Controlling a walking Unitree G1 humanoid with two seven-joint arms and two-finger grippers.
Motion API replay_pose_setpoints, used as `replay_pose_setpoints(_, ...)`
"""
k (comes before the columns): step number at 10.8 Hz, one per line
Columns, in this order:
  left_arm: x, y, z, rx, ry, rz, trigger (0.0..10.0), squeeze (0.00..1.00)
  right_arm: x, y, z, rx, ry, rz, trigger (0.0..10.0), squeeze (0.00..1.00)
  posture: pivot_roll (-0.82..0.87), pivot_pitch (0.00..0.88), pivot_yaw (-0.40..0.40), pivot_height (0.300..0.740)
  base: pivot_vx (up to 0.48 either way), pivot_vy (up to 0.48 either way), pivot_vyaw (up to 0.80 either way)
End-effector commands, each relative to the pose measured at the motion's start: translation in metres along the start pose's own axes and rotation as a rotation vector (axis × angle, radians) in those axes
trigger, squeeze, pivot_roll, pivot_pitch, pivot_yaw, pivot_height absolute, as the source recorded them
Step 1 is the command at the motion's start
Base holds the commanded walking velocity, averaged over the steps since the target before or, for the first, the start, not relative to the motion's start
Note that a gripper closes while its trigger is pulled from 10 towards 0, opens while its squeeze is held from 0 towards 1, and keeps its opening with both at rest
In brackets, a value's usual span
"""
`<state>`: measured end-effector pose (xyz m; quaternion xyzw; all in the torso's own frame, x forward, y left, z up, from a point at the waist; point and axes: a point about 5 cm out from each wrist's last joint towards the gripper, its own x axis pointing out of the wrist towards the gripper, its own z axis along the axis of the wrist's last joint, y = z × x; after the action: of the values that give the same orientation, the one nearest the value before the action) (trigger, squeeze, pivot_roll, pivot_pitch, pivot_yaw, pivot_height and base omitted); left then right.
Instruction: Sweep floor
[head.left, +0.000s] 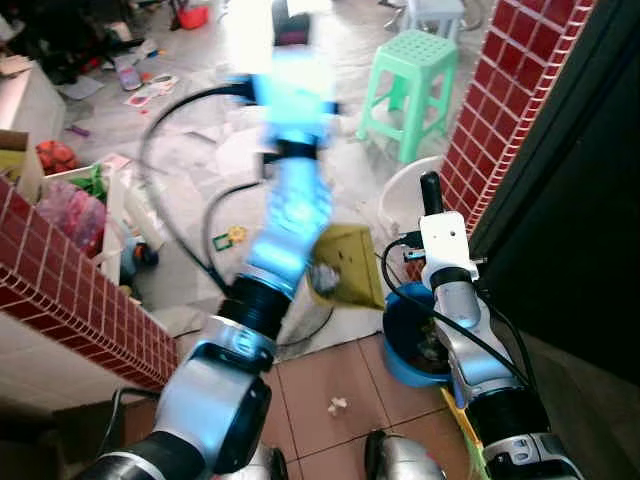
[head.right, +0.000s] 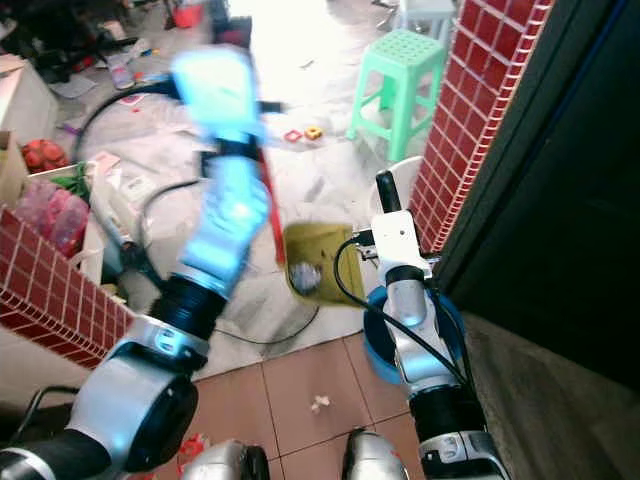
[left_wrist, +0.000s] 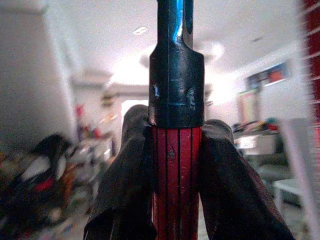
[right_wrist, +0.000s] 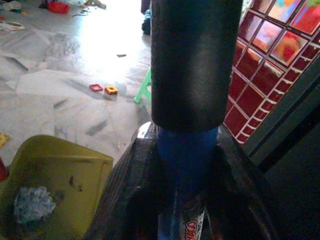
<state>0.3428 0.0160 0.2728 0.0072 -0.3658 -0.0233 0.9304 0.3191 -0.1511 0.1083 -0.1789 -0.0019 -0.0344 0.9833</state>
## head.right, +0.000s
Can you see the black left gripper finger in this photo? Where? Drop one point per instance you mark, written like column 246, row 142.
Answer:
column 387, row 193

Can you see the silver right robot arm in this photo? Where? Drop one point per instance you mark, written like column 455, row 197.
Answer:
column 425, row 350

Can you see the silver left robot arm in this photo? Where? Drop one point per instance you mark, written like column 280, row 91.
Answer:
column 220, row 250

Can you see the white plastic bucket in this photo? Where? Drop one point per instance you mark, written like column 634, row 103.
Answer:
column 405, row 180

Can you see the red bucket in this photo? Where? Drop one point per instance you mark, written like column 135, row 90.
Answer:
column 188, row 15

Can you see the orange toy tile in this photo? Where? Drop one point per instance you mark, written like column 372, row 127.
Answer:
column 315, row 132

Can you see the red square toy tile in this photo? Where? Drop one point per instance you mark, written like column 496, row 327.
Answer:
column 293, row 135

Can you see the green plastic stool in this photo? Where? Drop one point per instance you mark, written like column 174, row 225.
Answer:
column 400, row 70

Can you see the blue plastic basin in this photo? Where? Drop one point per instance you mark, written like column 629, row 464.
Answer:
column 380, row 345

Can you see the dark door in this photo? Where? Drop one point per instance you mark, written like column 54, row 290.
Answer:
column 560, row 170

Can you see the white plastic stool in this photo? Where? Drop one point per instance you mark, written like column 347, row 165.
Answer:
column 425, row 12

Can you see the crumpled white paper scrap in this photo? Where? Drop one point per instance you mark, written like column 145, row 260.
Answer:
column 321, row 403

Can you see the white toy cart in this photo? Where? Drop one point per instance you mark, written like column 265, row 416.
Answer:
column 60, row 210

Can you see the silver robot right leg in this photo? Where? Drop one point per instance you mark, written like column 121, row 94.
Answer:
column 380, row 460

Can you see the silver robot leg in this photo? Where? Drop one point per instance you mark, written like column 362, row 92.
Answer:
column 380, row 460
column 225, row 465

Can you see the silver robot left leg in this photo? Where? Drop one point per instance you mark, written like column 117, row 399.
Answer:
column 225, row 465

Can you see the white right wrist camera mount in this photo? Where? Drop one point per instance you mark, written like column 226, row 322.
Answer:
column 400, row 245

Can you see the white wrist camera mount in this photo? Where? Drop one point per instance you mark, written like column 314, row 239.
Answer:
column 218, row 95
column 400, row 245

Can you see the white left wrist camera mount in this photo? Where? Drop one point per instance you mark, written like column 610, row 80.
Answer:
column 218, row 95

